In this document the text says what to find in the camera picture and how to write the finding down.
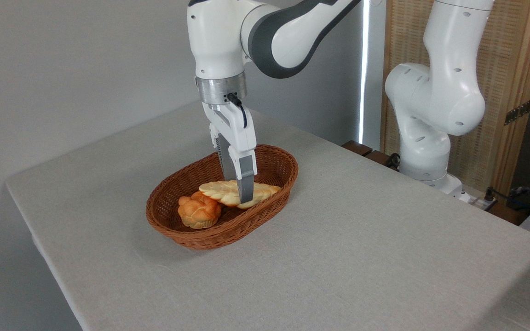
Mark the grey tablecloth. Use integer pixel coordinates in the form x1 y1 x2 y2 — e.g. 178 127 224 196
5 99 530 331

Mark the white power strip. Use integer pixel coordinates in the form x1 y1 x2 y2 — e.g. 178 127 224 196
458 191 498 211

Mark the dark brown wooden block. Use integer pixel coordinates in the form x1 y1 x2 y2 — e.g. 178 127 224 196
341 140 373 157
365 150 399 170

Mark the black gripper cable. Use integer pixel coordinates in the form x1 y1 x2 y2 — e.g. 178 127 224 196
226 92 248 129

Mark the silver metal wrist flange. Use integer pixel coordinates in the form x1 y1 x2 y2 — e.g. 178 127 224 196
195 71 248 111

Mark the brown oval wicker basket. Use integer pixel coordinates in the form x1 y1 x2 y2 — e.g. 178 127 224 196
145 144 299 251

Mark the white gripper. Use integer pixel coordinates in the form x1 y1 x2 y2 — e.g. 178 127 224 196
202 102 259 204

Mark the black power cable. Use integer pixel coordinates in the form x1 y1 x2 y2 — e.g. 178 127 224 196
484 186 530 217

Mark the orange round bread bun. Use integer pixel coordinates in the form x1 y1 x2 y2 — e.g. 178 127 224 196
177 191 222 229

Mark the dark metal screen hinge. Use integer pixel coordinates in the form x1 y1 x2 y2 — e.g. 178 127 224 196
504 99 530 126

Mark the pale braided bread loaf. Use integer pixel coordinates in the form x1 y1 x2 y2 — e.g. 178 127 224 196
199 180 282 210

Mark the wooden rattan folding screen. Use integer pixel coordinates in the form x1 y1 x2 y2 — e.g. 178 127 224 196
380 0 530 196

